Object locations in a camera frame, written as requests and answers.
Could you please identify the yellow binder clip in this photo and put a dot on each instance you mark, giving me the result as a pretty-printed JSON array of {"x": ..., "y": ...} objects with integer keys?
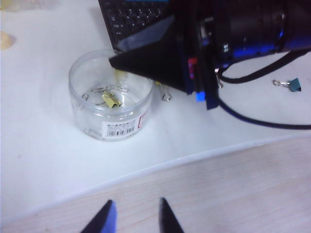
[
  {"x": 119, "y": 74},
  {"x": 158, "y": 83},
  {"x": 109, "y": 99}
]

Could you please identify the pink binder clip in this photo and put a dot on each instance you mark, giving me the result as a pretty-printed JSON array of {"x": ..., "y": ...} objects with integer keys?
[{"x": 219, "y": 83}]

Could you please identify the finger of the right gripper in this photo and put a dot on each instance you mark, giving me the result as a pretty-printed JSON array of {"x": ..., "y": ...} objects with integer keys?
[
  {"x": 148, "y": 32},
  {"x": 158, "y": 63}
]

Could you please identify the black computer keyboard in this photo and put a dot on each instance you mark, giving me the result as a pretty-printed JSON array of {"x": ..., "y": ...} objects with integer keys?
[{"x": 131, "y": 17}]

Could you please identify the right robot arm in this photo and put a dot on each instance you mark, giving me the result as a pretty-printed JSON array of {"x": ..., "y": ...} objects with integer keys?
[{"x": 298, "y": 24}]

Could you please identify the small yellow object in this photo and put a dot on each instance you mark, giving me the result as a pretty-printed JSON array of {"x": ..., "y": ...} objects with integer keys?
[{"x": 5, "y": 41}]

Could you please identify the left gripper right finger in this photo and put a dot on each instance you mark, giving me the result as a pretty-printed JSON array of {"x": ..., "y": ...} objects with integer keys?
[{"x": 167, "y": 218}]

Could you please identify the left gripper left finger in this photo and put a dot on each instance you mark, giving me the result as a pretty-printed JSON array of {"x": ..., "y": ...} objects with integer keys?
[{"x": 107, "y": 218}]

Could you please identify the white desk riser board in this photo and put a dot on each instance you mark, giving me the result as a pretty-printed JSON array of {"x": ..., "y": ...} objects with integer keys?
[{"x": 48, "y": 145}]

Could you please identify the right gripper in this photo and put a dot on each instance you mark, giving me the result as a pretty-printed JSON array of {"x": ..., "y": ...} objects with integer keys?
[{"x": 243, "y": 24}]

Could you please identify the teal binder clip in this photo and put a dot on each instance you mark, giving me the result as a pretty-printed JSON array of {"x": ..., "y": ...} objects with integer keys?
[{"x": 295, "y": 85}]

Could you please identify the clear plastic jar with label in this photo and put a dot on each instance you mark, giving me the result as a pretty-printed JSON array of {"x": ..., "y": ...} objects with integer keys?
[{"x": 97, "y": 126}]

